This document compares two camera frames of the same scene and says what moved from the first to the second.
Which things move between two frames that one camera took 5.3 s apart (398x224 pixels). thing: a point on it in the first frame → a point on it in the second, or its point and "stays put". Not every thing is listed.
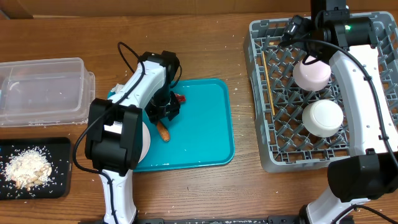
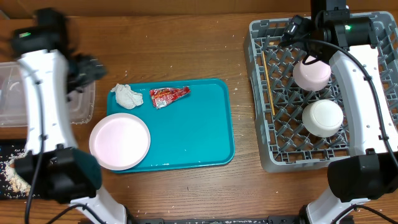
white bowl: [313, 76] stays put
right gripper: [300, 31] stays put
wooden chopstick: [269, 83] stays put
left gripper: [170, 112] → [88, 71]
